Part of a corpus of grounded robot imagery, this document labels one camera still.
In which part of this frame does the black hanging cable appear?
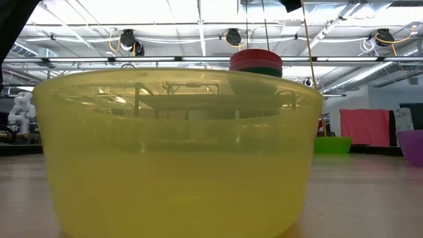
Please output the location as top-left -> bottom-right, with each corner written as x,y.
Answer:
260,0 -> 270,50

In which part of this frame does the reddish hanging cloth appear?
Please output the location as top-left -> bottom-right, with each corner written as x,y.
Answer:
339,108 -> 391,147

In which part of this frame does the purple translucent plastic bowl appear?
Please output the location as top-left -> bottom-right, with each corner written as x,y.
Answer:
395,129 -> 423,167

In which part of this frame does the yellow translucent plastic bowl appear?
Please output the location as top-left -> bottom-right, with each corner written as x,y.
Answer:
32,68 -> 324,238

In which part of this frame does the black ceiling cable reel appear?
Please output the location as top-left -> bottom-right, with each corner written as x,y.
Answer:
118,28 -> 145,57
225,28 -> 243,47
375,28 -> 395,48

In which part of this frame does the coral red matte bowl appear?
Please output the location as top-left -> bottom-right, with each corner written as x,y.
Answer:
229,48 -> 284,64

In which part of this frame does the pink matte bowl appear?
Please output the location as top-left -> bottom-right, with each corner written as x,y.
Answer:
228,58 -> 284,72

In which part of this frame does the white patterned board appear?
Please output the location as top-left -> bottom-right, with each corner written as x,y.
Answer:
393,108 -> 414,133

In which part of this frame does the green translucent plastic bowl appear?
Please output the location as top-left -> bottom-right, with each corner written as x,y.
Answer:
313,136 -> 352,155

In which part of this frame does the silver ventilation duct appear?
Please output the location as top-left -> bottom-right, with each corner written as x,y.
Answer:
322,39 -> 423,95

